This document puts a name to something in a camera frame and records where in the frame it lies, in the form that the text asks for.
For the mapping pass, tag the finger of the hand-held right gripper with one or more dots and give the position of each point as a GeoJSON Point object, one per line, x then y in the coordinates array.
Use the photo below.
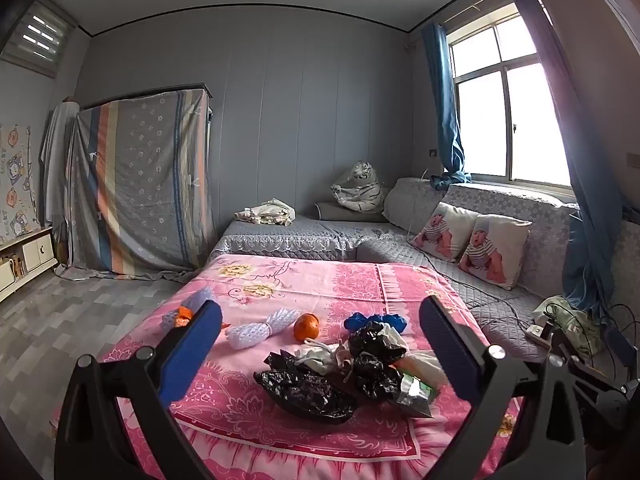
{"type": "Point", "coordinates": [552, 335]}

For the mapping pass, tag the white tissue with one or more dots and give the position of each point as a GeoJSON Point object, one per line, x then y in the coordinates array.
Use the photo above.
{"type": "Point", "coordinates": [320, 357]}

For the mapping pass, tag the grey window blind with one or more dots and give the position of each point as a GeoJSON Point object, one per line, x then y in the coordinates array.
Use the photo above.
{"type": "Point", "coordinates": [42, 35]}

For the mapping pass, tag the striped cloth covered wardrobe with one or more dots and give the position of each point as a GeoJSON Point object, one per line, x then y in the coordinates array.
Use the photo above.
{"type": "Point", "coordinates": [145, 185]}

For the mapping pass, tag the cartoon wall poster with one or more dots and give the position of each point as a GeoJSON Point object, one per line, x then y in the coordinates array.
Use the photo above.
{"type": "Point", "coordinates": [15, 185]}

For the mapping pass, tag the grey quilted sofa bed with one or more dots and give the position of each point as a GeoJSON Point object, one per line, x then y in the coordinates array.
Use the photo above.
{"type": "Point", "coordinates": [325, 237]}

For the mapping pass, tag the green foil packet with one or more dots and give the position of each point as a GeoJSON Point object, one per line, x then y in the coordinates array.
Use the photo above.
{"type": "Point", "coordinates": [415, 392]}

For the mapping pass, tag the white foam fruit net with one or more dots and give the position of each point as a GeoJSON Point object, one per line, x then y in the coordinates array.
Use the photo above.
{"type": "Point", "coordinates": [260, 330]}

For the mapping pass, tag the grey bolster pillow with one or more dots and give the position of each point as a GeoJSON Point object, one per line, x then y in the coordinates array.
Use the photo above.
{"type": "Point", "coordinates": [325, 210]}

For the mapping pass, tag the white plastic bag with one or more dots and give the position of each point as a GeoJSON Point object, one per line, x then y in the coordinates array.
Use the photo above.
{"type": "Point", "coordinates": [425, 362]}

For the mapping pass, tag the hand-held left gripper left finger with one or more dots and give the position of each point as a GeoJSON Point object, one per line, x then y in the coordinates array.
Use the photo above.
{"type": "Point", "coordinates": [192, 345]}

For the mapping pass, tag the bluish foam fruit net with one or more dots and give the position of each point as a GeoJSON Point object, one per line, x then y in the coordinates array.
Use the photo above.
{"type": "Point", "coordinates": [192, 300]}

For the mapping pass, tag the light green cloth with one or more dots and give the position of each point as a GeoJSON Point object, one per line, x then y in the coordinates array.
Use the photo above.
{"type": "Point", "coordinates": [575, 325]}

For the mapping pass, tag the white low cabinet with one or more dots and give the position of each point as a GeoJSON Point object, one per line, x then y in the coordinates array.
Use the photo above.
{"type": "Point", "coordinates": [30, 255]}

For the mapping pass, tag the white tiger plush toy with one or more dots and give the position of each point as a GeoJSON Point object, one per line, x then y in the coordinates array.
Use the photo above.
{"type": "Point", "coordinates": [360, 187]}

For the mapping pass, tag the pink floral blanket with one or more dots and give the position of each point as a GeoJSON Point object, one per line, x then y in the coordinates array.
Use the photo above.
{"type": "Point", "coordinates": [280, 285]}

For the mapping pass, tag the window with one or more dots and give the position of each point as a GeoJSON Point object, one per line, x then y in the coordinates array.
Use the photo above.
{"type": "Point", "coordinates": [525, 125]}

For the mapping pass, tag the large black plastic bag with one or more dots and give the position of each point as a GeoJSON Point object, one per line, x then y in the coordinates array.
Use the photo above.
{"type": "Point", "coordinates": [305, 392]}

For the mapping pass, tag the orange fruit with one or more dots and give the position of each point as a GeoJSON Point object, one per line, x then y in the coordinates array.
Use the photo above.
{"type": "Point", "coordinates": [306, 327]}

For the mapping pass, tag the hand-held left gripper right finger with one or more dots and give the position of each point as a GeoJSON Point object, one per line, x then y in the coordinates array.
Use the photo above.
{"type": "Point", "coordinates": [447, 345]}

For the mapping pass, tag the small black plastic bag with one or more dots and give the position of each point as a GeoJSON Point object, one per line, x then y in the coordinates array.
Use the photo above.
{"type": "Point", "coordinates": [370, 337]}
{"type": "Point", "coordinates": [375, 380]}

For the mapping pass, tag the short blue curtain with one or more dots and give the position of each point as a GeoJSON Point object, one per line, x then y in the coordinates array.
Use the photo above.
{"type": "Point", "coordinates": [445, 110]}

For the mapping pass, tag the white hanging cloth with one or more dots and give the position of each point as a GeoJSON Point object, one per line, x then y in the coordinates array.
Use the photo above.
{"type": "Point", "coordinates": [57, 160]}

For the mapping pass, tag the baby print pillow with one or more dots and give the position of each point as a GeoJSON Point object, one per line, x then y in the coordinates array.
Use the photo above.
{"type": "Point", "coordinates": [440, 232]}
{"type": "Point", "coordinates": [492, 255]}

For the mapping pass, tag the folded beige cloth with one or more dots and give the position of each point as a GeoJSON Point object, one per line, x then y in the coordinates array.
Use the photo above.
{"type": "Point", "coordinates": [267, 212]}

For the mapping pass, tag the white power strip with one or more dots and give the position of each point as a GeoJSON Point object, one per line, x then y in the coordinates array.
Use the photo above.
{"type": "Point", "coordinates": [536, 332]}

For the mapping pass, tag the long blue curtain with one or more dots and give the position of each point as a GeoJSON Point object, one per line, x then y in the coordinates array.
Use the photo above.
{"type": "Point", "coordinates": [585, 200]}

